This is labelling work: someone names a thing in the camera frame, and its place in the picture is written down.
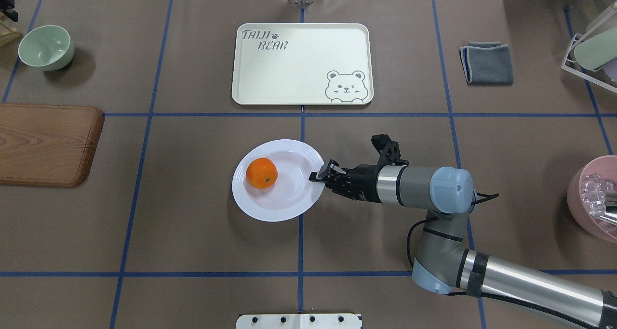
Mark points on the wooden cutting board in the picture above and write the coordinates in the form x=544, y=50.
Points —
x=48, y=145

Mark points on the folded grey cloth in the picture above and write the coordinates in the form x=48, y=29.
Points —
x=487, y=63

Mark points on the pink bowl with ice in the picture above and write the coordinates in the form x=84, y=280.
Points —
x=591, y=198

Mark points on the white round plate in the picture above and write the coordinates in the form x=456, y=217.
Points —
x=291, y=194

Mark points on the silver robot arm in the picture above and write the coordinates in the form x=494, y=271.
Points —
x=441, y=262

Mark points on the pale green cup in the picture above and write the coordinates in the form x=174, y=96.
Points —
x=593, y=53

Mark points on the cream bear print tray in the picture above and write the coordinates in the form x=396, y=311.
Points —
x=302, y=64

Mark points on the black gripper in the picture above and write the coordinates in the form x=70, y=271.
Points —
x=364, y=181

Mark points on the white cup rack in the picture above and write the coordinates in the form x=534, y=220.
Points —
x=604, y=76

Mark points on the light green bowl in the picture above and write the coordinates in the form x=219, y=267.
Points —
x=47, y=48

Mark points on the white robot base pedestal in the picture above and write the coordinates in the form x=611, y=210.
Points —
x=300, y=321

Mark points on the orange fruit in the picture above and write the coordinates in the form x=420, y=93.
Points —
x=261, y=173

